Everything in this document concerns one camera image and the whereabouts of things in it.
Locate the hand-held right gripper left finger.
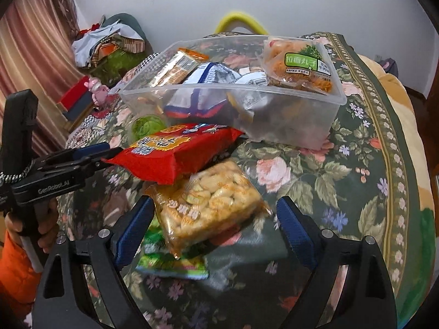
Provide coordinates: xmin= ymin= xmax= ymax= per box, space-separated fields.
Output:
xmin=34 ymin=195 xmax=156 ymax=329

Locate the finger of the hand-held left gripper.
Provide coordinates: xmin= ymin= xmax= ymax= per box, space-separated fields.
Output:
xmin=79 ymin=160 xmax=114 ymax=179
xmin=44 ymin=143 xmax=123 ymax=167

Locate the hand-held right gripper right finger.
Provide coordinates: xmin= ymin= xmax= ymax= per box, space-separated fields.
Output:
xmin=276 ymin=195 xmax=396 ymax=329

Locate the red snack bag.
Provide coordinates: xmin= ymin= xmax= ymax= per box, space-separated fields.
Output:
xmin=102 ymin=123 xmax=246 ymax=186

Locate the golden puffed cake packet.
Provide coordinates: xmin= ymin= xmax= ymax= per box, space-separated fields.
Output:
xmin=146 ymin=159 xmax=274 ymax=260

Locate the clear plastic storage box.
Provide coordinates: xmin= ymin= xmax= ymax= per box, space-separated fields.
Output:
xmin=118 ymin=33 xmax=348 ymax=150

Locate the orange-edged cracker packet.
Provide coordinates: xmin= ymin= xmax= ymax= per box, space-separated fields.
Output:
xmin=147 ymin=48 xmax=210 ymax=88

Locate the blue white snack bag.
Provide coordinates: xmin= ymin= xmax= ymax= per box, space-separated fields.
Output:
xmin=164 ymin=62 xmax=248 ymax=121

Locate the orange floss ball packet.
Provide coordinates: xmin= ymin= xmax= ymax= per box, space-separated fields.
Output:
xmin=259 ymin=36 xmax=339 ymax=95

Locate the small white blue packet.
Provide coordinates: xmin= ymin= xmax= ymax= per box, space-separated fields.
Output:
xmin=237 ymin=72 xmax=269 ymax=110

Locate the person's left forearm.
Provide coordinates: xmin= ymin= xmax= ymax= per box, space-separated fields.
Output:
xmin=0 ymin=228 xmax=44 ymax=320

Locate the person's left hand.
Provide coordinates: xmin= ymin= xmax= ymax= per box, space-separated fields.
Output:
xmin=5 ymin=198 xmax=60 ymax=258

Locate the grey box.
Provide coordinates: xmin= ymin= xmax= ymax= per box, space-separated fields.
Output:
xmin=66 ymin=100 xmax=97 ymax=124

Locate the green printed snack packet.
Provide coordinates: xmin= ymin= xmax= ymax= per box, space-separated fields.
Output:
xmin=135 ymin=228 xmax=210 ymax=280

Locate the green leaf snack packet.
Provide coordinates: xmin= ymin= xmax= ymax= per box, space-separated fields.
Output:
xmin=132 ymin=114 xmax=166 ymax=143

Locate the pink pig toy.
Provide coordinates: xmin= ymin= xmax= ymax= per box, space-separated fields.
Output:
xmin=88 ymin=77 xmax=111 ymax=106

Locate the red box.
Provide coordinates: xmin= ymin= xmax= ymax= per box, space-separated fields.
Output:
xmin=56 ymin=77 xmax=94 ymax=114

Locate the dark floral blanket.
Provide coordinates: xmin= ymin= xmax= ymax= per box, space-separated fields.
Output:
xmin=57 ymin=32 xmax=423 ymax=329

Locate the pile of clothes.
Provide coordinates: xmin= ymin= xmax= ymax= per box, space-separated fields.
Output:
xmin=71 ymin=15 xmax=147 ymax=70

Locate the striped brown curtain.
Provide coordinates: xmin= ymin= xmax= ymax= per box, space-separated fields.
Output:
xmin=0 ymin=2 xmax=90 ymax=141

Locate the grey-green chair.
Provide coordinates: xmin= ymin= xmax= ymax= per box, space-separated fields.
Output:
xmin=102 ymin=13 xmax=146 ymax=43

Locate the yellow blanket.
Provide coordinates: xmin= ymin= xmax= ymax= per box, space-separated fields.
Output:
xmin=357 ymin=54 xmax=439 ymax=317

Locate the grey backpack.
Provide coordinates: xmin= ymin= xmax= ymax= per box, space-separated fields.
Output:
xmin=376 ymin=58 xmax=401 ymax=76

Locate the yellow foam tube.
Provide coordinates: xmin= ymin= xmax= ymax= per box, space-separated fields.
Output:
xmin=214 ymin=12 xmax=269 ymax=35

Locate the black white wrist cord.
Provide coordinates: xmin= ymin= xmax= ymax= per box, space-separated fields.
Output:
xmin=0 ymin=167 xmax=32 ymax=186

